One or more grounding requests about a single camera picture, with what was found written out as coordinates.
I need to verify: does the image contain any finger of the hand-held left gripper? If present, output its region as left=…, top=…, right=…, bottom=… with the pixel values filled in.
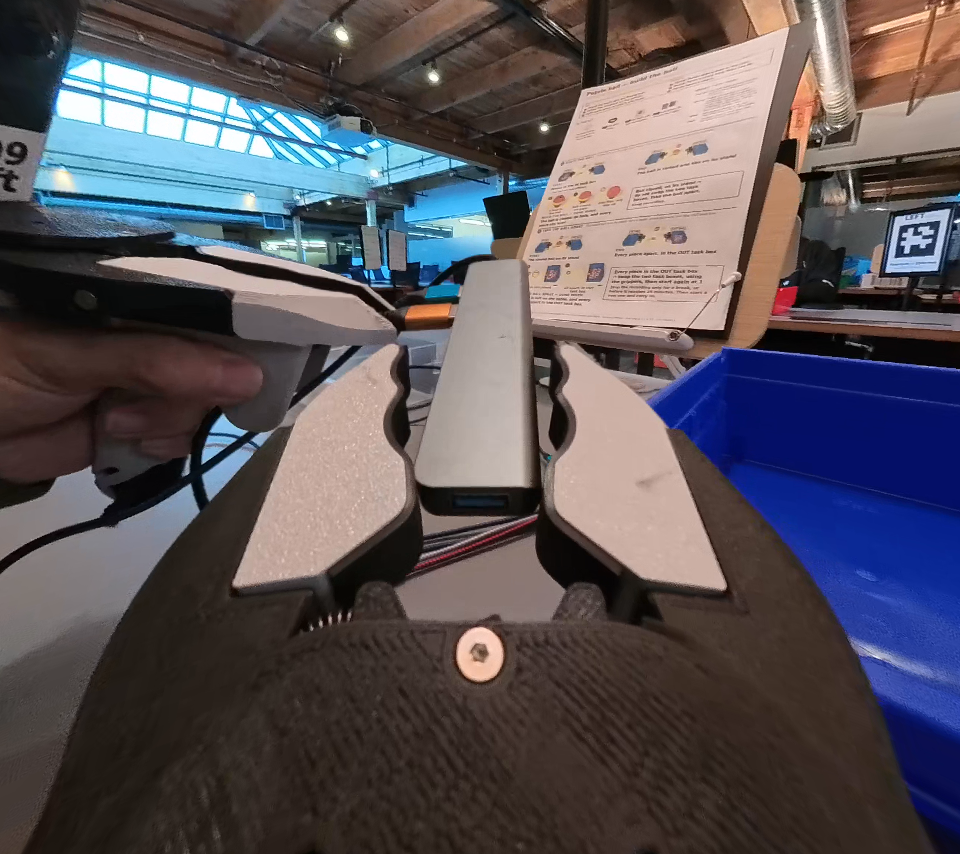
left=196, top=245, right=396, bottom=316
left=97, top=257, right=399, bottom=346

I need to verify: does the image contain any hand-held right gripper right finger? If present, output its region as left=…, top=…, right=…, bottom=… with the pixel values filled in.
left=536, top=344, right=729, bottom=596

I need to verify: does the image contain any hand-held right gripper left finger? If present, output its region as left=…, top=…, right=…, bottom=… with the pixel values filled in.
left=232, top=344, right=423, bottom=596

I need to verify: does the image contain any orange plug black cable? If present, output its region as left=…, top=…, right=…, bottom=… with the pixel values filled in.
left=390, top=254, right=496, bottom=336

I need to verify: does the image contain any grey metal USB hub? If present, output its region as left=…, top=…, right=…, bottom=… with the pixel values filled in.
left=414, top=260, right=543, bottom=517

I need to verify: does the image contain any person's left forearm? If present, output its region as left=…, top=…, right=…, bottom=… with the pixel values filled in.
left=0, top=477, right=55, bottom=511

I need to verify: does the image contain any grey desk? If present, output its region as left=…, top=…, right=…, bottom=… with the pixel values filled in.
left=0, top=332, right=676, bottom=690

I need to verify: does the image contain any person's left hand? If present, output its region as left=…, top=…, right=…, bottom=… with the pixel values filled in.
left=0, top=325, right=265, bottom=486

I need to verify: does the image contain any ceiling projector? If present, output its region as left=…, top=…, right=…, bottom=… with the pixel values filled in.
left=321, top=110, right=378, bottom=141

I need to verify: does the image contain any black monitor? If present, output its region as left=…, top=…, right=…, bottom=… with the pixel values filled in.
left=483, top=191, right=534, bottom=244

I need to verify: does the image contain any blue plastic bin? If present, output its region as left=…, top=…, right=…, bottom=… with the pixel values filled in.
left=648, top=346, right=960, bottom=849

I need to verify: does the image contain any wooden sheet stand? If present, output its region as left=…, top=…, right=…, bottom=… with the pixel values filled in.
left=516, top=20, right=819, bottom=354

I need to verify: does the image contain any black bag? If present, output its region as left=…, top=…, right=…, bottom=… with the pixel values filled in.
left=793, top=239, right=849, bottom=307

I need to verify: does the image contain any printed instruction sheet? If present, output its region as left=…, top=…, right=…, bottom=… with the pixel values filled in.
left=521, top=29, right=796, bottom=334

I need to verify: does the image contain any black and white marker sign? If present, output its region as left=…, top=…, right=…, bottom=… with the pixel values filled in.
left=880, top=202, right=959, bottom=279

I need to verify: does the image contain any thin black cable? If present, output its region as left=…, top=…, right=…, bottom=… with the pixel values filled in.
left=0, top=344, right=363, bottom=573

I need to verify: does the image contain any braided cable bundle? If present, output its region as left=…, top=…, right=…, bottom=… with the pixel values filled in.
left=408, top=512, right=552, bottom=576

